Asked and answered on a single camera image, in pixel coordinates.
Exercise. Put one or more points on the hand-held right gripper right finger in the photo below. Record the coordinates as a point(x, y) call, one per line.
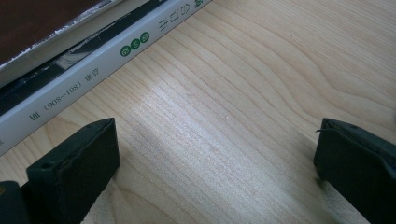
point(361, 168)

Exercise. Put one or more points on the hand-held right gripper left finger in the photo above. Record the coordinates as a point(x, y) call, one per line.
point(71, 168)

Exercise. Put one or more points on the white picture-grid book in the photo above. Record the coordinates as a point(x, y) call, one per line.
point(93, 71)

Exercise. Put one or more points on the brown cover book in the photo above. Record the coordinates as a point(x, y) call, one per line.
point(31, 25)

